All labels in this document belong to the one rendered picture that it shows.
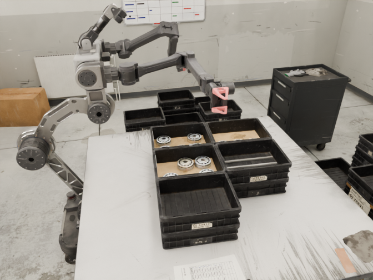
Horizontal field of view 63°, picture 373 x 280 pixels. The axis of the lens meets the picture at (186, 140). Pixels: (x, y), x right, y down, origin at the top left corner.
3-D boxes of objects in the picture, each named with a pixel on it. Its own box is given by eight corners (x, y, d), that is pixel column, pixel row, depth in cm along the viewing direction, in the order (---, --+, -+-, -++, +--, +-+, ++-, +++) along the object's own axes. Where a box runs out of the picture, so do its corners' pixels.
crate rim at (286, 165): (226, 174, 173) (226, 171, 172) (213, 146, 198) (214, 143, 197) (292, 167, 178) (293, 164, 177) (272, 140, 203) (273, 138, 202)
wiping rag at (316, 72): (310, 77, 315) (310, 74, 313) (298, 70, 333) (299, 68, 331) (334, 75, 320) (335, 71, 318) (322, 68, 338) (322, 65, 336)
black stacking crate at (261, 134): (213, 158, 204) (214, 144, 198) (205, 136, 229) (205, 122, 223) (270, 152, 208) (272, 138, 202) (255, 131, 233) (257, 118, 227)
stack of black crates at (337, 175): (364, 205, 257) (373, 184, 245) (333, 211, 252) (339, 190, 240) (335, 176, 291) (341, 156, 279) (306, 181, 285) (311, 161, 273)
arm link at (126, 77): (115, 78, 163) (114, 68, 160) (135, 76, 165) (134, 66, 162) (116, 84, 155) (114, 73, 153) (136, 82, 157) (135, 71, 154)
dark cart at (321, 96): (280, 158, 342) (294, 82, 294) (263, 138, 379) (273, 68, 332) (328, 151, 352) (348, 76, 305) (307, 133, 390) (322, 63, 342)
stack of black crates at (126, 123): (129, 162, 315) (124, 124, 291) (127, 147, 340) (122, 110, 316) (167, 157, 322) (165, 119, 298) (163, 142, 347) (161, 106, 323)
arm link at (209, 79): (202, 93, 148) (203, 75, 143) (225, 90, 150) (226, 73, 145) (210, 102, 138) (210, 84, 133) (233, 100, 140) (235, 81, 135)
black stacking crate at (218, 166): (157, 195, 173) (155, 179, 167) (154, 165, 198) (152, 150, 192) (225, 187, 178) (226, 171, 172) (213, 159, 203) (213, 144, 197)
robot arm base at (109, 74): (104, 83, 165) (100, 60, 159) (119, 81, 166) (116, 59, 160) (103, 88, 158) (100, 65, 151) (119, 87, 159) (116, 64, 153)
